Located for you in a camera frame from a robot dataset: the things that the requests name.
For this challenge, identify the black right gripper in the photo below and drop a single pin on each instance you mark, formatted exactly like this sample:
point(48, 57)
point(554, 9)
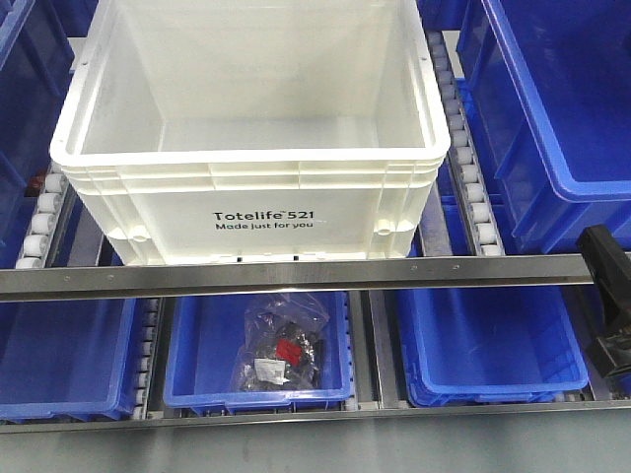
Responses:
point(609, 267)

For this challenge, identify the white plastic Totelife crate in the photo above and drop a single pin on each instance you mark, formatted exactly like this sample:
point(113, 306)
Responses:
point(202, 132)

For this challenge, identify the blue bin lower right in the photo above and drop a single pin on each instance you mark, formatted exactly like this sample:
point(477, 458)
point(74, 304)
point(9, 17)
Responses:
point(487, 345)

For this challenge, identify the blue bin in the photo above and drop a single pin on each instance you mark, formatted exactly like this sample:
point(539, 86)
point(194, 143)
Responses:
point(551, 84)
point(73, 359)
point(487, 345)
point(36, 57)
point(206, 336)

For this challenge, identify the blue bin upper right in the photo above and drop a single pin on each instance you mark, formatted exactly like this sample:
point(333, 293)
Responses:
point(551, 84)

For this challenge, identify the clear bag of parts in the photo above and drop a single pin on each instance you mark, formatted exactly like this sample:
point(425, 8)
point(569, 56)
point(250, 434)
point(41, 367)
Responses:
point(284, 345)

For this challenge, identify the blue bin lower middle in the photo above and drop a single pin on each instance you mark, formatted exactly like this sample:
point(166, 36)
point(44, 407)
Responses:
point(206, 336)

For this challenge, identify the lower roller track left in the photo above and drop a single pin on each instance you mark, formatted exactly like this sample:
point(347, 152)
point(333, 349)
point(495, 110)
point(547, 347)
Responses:
point(152, 312)

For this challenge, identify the blue bin lower left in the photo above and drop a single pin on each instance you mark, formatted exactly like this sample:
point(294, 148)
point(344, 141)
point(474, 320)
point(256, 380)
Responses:
point(73, 359)

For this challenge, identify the left white roller track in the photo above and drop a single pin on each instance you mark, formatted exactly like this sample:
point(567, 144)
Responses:
point(38, 239)

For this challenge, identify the blue bin upper left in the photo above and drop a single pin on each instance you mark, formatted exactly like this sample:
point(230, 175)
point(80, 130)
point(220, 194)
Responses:
point(36, 57)

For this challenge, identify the lower shelf front rail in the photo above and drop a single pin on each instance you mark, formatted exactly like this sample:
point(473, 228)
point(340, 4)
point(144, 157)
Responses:
point(174, 419)

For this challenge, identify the metal shelf frame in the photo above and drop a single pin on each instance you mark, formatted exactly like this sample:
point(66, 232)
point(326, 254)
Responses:
point(123, 282)

